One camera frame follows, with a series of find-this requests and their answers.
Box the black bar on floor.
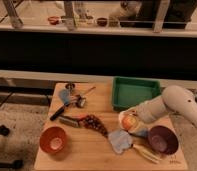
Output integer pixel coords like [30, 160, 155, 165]
[0, 160, 23, 169]

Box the small blue sponge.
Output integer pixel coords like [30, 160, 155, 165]
[134, 130, 148, 138]

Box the red yellow apple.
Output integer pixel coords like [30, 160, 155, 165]
[122, 115, 137, 130]

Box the metal strainer with wooden handle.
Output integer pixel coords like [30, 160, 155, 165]
[76, 86, 95, 108]

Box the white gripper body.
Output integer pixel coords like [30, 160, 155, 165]
[135, 101, 157, 124]

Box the orange bowl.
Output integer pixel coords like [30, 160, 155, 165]
[39, 126, 67, 154]

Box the red handled tool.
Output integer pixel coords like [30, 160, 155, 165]
[59, 116, 85, 128]

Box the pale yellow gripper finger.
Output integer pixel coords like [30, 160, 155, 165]
[118, 110, 147, 134]

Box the purple bowl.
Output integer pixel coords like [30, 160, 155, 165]
[148, 125, 179, 155]

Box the dark red bowl in background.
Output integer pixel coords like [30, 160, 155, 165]
[96, 17, 108, 27]

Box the light blue cloth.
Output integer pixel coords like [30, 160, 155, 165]
[108, 130, 133, 154]

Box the black handled spatula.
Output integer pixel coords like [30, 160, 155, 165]
[50, 89, 70, 121]

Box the bunch of dark grapes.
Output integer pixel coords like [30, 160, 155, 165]
[83, 115, 108, 137]

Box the green plastic tray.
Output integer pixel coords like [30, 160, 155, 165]
[112, 76, 161, 111]

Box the black handle on floor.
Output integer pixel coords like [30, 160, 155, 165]
[0, 125, 10, 136]

